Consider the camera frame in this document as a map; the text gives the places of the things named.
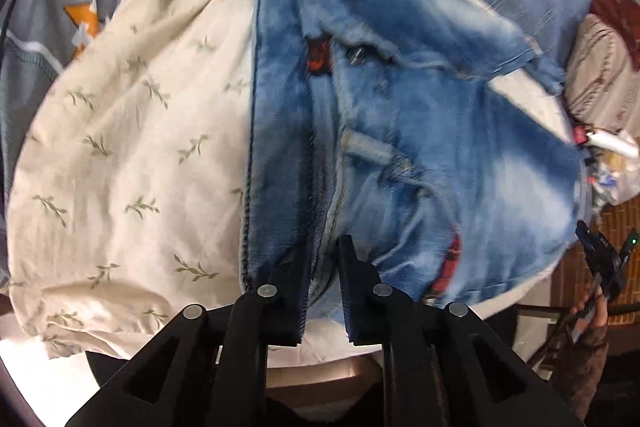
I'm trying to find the blue denim jeans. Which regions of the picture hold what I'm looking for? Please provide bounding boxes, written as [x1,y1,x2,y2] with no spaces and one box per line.
[240,0,584,319]

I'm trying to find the right forearm dark sleeve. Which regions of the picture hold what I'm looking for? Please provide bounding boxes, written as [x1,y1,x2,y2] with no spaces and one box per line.
[549,326,608,421]

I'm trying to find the right hand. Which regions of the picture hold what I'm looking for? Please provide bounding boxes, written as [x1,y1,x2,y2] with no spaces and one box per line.
[570,285,608,345]

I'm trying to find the clear plastic bag of items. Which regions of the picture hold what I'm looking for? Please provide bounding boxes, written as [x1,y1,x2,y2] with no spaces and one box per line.
[573,124,639,212]

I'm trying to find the cream leaf-print bedsheet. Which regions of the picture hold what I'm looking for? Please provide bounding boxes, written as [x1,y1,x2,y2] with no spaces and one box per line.
[8,0,570,364]

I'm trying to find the dark red cloth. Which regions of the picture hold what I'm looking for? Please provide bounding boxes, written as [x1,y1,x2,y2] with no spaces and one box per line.
[589,0,640,72]

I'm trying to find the grey patterned bedspread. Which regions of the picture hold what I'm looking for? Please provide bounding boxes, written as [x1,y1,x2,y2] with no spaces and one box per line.
[0,0,166,228]

